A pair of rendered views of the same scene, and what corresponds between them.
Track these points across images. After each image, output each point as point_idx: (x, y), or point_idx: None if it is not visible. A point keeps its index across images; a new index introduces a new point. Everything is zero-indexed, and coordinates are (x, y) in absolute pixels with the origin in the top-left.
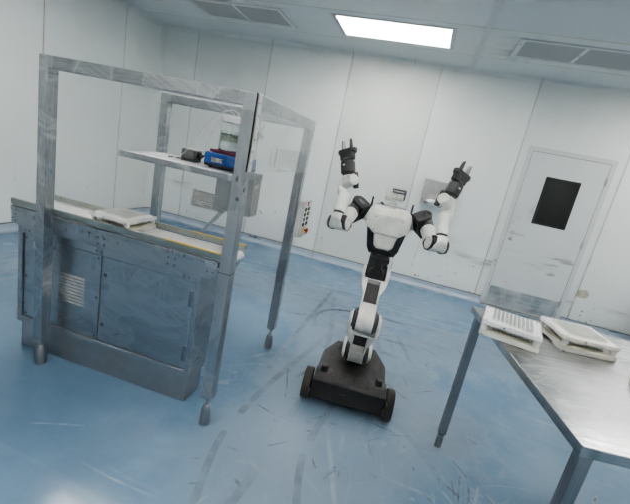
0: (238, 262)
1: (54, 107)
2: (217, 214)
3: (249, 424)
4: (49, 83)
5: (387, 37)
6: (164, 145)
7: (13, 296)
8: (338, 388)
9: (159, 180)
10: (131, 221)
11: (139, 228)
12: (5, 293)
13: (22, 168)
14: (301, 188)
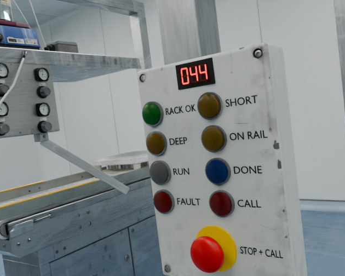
0: (9, 246)
1: (139, 49)
2: (54, 145)
3: None
4: (132, 29)
5: None
6: (340, 32)
7: (324, 275)
8: None
9: (344, 104)
10: (96, 161)
11: (110, 173)
12: (328, 270)
13: None
14: (173, 5)
